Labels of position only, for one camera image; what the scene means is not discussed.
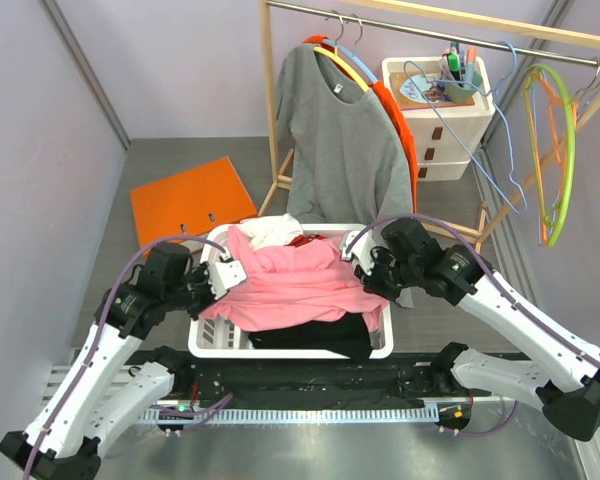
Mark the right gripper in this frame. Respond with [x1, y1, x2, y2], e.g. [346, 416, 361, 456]
[355, 245, 421, 302]

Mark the pink t shirt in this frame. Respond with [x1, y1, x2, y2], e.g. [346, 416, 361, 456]
[199, 226, 388, 332]

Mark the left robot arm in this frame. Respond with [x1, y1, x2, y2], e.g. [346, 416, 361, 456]
[0, 236, 245, 479]

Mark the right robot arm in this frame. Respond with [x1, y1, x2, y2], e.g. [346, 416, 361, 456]
[340, 214, 600, 441]

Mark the yellow hanger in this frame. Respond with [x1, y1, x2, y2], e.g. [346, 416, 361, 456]
[313, 45, 369, 92]

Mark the orange plastic hanger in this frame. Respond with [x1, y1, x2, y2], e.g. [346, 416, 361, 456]
[527, 72, 579, 240]

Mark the white laundry basket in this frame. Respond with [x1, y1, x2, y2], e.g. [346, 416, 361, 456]
[188, 223, 394, 360]

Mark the black garment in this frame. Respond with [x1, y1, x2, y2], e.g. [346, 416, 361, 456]
[248, 313, 373, 362]

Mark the orange binder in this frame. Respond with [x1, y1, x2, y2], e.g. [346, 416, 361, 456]
[130, 157, 258, 246]

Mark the red printed garment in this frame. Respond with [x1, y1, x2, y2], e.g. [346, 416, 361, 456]
[288, 234, 326, 248]

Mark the white garment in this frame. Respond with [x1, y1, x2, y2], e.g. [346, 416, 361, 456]
[237, 213, 304, 250]

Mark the grey sweatshirt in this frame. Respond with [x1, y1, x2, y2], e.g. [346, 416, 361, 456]
[274, 43, 415, 309]

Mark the white drawer unit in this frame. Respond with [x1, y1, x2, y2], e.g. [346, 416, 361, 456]
[381, 57, 495, 181]

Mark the orange garment on rack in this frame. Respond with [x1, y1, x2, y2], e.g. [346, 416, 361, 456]
[304, 35, 419, 211]

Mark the picture card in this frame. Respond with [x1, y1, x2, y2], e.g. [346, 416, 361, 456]
[389, 72, 475, 110]

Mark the wooden clothes rack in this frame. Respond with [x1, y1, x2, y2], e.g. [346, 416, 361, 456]
[257, 0, 600, 251]

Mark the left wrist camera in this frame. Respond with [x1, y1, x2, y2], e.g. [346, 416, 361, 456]
[208, 260, 247, 300]

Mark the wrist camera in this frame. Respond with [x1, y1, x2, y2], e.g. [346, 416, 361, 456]
[339, 230, 378, 275]
[208, 260, 247, 300]

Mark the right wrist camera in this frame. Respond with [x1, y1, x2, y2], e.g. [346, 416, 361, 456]
[339, 230, 378, 275]

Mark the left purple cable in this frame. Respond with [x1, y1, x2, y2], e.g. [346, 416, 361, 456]
[19, 236, 231, 480]

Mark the purple cable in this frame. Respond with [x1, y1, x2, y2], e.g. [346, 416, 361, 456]
[340, 213, 600, 436]
[19, 236, 231, 480]

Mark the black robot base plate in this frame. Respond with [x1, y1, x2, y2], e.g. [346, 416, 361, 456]
[124, 345, 493, 409]

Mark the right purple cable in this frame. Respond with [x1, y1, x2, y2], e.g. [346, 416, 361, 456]
[340, 213, 600, 436]

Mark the slotted cable duct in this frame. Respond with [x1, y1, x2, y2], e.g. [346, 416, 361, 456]
[139, 403, 440, 426]

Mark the light blue wire hanger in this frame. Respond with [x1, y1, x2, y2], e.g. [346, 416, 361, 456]
[402, 41, 529, 215]

